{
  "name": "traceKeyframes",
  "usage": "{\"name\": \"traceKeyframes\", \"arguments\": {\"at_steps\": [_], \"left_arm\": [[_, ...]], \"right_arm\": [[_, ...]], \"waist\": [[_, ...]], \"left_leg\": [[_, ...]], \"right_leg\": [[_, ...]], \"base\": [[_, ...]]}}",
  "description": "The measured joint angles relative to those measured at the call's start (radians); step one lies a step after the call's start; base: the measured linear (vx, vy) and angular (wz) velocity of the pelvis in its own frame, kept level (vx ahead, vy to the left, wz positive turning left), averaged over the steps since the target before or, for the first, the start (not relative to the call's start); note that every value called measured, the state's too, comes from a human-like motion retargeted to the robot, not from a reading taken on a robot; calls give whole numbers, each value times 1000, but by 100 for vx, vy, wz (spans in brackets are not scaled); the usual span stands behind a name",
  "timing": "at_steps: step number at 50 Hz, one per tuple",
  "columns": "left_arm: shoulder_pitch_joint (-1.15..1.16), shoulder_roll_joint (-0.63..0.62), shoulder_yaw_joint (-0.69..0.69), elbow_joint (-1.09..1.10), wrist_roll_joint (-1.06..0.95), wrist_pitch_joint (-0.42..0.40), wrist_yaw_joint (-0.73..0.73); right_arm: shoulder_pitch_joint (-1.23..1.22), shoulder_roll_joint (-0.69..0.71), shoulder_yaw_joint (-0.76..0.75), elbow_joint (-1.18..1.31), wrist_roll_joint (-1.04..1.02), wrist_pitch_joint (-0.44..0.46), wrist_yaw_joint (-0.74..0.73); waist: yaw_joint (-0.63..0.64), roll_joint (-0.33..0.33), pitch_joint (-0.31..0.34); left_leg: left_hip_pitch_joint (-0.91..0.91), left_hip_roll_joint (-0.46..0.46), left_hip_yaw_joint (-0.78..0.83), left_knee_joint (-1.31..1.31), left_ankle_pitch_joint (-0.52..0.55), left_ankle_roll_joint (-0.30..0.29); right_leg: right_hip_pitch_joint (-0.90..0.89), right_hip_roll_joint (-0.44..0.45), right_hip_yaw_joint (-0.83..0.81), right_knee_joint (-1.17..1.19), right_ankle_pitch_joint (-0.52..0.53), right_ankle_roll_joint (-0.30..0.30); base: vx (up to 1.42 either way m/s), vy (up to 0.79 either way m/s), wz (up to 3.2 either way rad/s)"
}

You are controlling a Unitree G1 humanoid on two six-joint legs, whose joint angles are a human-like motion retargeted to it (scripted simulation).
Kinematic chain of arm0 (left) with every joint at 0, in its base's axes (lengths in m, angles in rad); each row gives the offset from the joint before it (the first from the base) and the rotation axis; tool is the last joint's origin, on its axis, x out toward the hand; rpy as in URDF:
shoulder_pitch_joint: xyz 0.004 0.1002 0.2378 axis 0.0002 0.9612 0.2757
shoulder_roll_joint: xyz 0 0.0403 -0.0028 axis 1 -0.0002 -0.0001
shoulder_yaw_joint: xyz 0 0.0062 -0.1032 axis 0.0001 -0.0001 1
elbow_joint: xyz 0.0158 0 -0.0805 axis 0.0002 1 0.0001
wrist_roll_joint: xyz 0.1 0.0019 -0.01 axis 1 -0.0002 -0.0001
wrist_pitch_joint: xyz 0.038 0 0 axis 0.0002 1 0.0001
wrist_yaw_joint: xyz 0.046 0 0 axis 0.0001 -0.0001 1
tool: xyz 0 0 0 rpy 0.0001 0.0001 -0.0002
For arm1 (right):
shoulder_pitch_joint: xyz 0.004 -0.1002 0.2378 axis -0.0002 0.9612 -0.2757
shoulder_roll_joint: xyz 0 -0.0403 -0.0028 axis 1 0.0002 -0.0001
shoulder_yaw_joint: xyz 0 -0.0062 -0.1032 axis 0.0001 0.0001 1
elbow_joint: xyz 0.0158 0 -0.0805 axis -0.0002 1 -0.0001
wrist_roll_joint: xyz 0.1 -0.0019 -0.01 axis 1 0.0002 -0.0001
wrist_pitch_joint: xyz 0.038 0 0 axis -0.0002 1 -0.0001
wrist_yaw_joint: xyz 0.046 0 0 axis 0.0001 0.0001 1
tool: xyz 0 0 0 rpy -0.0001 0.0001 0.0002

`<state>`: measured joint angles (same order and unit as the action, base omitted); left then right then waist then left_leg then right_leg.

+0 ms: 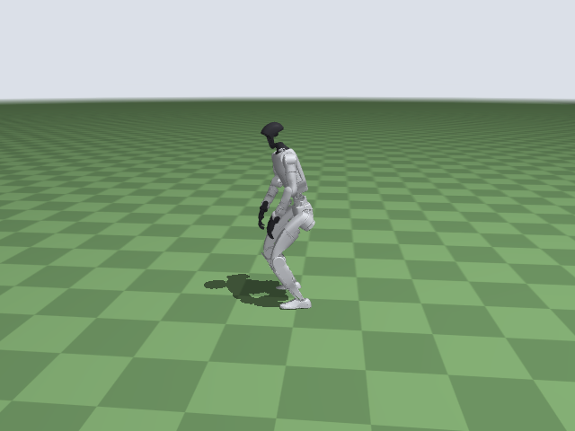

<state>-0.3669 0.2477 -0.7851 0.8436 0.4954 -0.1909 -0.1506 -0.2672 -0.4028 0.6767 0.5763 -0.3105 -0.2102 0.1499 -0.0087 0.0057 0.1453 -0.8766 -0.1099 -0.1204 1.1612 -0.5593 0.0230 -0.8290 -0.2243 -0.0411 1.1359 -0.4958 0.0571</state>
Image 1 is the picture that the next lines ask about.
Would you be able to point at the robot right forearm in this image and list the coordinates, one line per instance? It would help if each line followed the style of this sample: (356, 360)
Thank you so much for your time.
(270, 195)

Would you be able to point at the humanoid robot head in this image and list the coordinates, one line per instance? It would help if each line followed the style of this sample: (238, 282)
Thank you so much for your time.
(271, 130)

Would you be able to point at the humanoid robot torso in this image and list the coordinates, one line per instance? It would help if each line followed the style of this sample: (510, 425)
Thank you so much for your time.
(300, 201)

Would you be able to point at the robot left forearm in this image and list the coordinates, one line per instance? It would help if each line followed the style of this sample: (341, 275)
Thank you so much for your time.
(283, 204)

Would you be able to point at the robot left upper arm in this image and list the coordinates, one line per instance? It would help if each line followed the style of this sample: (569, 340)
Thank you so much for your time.
(289, 162)

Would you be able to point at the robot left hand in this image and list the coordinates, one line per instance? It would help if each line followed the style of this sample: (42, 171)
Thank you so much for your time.
(271, 224)

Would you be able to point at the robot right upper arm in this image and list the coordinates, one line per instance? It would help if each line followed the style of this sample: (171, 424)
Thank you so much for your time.
(276, 180)

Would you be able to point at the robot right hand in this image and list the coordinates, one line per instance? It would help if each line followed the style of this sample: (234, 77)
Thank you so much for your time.
(263, 209)

